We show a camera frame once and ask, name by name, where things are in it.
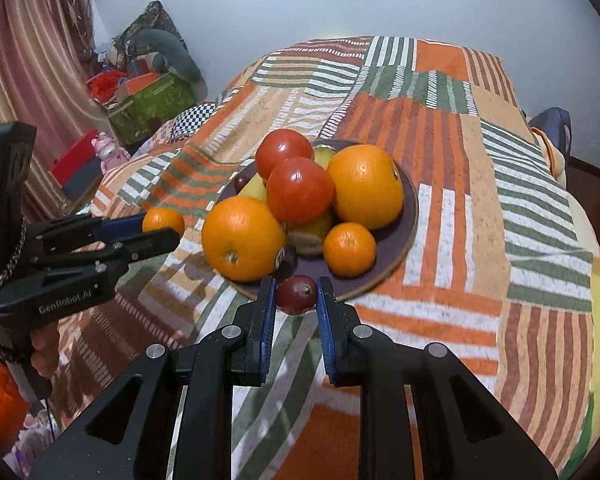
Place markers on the red plastic bag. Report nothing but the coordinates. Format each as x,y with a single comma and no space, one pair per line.
107,82

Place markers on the dark purple plate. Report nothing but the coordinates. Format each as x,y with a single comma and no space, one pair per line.
395,240

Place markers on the person's left hand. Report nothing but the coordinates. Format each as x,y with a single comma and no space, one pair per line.
45,355

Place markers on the checkered patchwork quilt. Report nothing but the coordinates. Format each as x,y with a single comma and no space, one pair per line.
195,117

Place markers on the small tangerine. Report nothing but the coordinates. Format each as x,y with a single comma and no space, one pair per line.
350,250
162,220

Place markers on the red tomato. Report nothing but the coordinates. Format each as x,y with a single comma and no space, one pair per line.
282,152
300,190

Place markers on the striped brown curtain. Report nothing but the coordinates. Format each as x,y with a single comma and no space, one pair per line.
30,60

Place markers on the pink plush toy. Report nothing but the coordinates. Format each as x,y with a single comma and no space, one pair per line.
107,152

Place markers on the orange box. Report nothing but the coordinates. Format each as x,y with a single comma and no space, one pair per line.
142,82

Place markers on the green storage box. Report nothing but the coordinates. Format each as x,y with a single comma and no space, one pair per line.
150,107

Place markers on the grey long pillow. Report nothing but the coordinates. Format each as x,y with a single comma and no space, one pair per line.
172,55

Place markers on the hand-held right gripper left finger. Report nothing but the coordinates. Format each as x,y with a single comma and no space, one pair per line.
266,330

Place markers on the large orange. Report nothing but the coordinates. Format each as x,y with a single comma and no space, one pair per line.
367,185
240,237

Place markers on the striped patchwork blanket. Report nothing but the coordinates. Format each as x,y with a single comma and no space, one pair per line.
455,160

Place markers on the dark patterned cushion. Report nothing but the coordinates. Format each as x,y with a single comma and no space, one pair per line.
147,22

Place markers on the dark red grape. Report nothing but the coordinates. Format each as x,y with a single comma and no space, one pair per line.
240,181
296,294

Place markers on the red box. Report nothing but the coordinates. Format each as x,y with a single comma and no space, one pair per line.
75,160

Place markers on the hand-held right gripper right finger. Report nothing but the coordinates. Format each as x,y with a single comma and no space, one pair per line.
326,330

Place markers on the floral cloth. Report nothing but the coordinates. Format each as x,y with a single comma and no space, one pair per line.
35,435

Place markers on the blue white plush toy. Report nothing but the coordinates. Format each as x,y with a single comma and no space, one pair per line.
112,52

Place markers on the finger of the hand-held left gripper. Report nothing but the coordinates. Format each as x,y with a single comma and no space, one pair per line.
150,242
120,225

